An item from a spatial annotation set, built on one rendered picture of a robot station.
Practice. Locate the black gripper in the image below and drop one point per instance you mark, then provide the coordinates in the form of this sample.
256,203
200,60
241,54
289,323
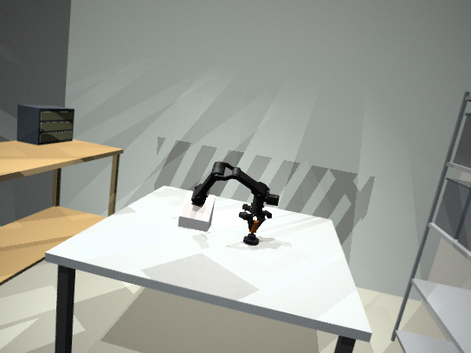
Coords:
257,212

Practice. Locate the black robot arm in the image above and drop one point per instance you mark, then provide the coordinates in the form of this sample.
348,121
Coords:
258,189

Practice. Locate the orange knob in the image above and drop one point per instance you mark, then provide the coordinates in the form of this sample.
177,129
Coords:
254,228

